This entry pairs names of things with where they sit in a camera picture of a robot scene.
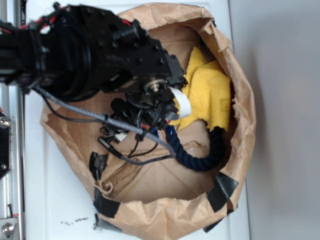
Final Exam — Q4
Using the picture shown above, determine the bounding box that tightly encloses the thin black cable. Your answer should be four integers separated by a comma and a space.
42, 96, 161, 157

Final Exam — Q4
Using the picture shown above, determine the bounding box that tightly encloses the aluminium frame rail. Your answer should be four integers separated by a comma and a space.
0, 0, 26, 240

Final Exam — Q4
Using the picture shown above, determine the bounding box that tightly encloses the grey braided cable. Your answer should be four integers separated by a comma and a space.
33, 84, 177, 166

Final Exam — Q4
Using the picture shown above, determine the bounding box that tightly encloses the dark blue rope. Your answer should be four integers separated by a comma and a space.
165, 124, 226, 172

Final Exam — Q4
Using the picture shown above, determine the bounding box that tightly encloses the brown paper bag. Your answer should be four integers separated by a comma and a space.
40, 3, 257, 240

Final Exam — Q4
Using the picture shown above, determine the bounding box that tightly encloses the black bracket with bolts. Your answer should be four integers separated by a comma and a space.
0, 112, 11, 180

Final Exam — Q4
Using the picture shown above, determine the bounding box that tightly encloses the black tape inside bag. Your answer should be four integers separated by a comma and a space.
88, 152, 108, 181

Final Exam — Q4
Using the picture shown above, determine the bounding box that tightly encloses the metal corner bracket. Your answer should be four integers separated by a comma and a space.
0, 217, 20, 240

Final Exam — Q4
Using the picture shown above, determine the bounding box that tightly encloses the black tape lower left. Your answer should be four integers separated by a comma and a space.
93, 188, 123, 233

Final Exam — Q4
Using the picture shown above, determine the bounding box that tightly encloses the white label tag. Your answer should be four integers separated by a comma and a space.
169, 87, 192, 120

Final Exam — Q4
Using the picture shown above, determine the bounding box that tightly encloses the yellow microfiber cloth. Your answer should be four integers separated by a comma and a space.
170, 47, 231, 131

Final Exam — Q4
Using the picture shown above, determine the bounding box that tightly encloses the black tape lower right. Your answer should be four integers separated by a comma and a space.
202, 171, 240, 233

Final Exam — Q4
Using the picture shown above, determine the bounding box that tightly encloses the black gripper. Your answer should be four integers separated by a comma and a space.
99, 19, 186, 130

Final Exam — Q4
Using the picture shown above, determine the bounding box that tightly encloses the brown wood piece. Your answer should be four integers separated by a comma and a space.
101, 162, 143, 198

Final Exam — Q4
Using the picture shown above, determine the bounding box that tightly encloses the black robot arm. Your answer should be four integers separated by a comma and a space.
0, 3, 186, 129

